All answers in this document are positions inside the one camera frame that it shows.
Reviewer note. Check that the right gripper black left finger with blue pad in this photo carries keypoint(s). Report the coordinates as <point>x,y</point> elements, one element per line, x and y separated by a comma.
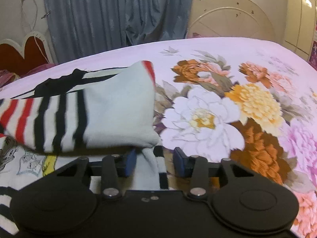
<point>123,164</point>

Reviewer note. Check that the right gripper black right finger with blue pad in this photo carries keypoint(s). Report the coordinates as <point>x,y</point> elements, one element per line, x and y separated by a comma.
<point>184,165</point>

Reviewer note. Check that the striped knit children's sweater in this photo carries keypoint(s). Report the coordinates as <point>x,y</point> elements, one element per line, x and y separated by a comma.
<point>84,112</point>

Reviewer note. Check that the pink floral bed sheet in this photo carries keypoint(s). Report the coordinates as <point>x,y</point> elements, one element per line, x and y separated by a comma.
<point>247,104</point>

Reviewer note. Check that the red heart-shaped headboard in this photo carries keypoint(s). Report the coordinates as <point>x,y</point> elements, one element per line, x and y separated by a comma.
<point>30,55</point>

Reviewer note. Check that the pink pillow left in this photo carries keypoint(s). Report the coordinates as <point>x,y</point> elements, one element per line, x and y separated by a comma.
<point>8,77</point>

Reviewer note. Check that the blue-grey curtain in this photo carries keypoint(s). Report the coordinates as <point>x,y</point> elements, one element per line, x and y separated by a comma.
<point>80,28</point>

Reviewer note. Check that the cream round headboard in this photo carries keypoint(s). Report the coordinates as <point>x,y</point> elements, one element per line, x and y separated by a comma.
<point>229,18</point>

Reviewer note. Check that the cream wardrobe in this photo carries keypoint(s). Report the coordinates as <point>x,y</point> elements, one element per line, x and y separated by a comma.
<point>299,34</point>

